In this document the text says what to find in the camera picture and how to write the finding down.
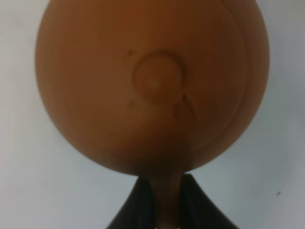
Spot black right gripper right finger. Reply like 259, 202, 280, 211
179, 174, 238, 229

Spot brown clay teapot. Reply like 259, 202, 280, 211
35, 0, 269, 229

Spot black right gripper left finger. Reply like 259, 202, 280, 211
108, 177, 159, 229

